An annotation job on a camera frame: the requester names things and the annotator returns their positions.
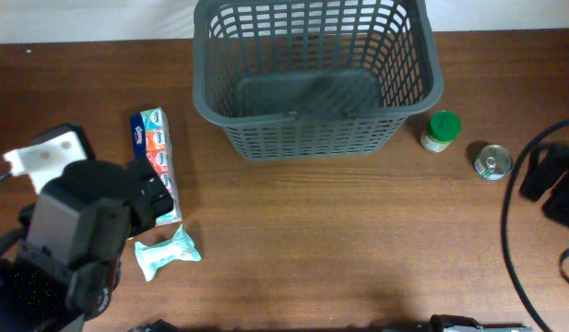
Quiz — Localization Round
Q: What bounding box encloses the Kleenex tissue multipack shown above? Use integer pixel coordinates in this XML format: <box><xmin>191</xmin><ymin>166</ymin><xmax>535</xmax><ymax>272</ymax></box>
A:
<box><xmin>130</xmin><ymin>107</ymin><xmax>183</xmax><ymax>226</ymax></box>

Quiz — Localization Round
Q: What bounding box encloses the teal tissue packet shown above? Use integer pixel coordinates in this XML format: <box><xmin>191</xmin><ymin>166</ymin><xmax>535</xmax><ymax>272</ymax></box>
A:
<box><xmin>135</xmin><ymin>225</ymin><xmax>202</xmax><ymax>282</ymax></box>

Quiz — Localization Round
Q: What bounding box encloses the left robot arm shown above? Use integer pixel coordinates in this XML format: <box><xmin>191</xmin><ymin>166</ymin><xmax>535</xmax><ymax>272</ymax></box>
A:
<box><xmin>0</xmin><ymin>159</ymin><xmax>173</xmax><ymax>331</ymax></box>

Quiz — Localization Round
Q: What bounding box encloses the grey plastic basket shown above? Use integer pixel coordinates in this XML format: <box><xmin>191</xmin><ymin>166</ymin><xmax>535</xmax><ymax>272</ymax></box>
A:
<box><xmin>193</xmin><ymin>0</ymin><xmax>444</xmax><ymax>160</ymax></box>

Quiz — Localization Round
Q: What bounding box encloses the small tin can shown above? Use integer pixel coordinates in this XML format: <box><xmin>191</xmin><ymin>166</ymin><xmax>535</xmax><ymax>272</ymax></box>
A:
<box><xmin>474</xmin><ymin>144</ymin><xmax>514</xmax><ymax>181</ymax></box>

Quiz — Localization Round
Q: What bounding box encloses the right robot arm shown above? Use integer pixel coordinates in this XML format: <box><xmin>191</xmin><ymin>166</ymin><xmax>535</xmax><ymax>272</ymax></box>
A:
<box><xmin>519</xmin><ymin>143</ymin><xmax>569</xmax><ymax>227</ymax></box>

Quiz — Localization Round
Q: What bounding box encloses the green lid jar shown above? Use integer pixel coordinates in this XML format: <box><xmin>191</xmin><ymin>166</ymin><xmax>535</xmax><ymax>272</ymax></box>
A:
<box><xmin>421</xmin><ymin>111</ymin><xmax>461</xmax><ymax>153</ymax></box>

